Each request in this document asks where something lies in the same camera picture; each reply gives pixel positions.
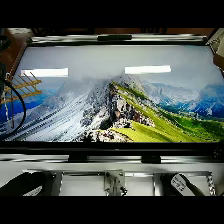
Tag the silver frame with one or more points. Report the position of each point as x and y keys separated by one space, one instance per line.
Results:
x=100 y=166

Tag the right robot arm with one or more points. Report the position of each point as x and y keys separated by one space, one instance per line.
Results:
x=181 y=183

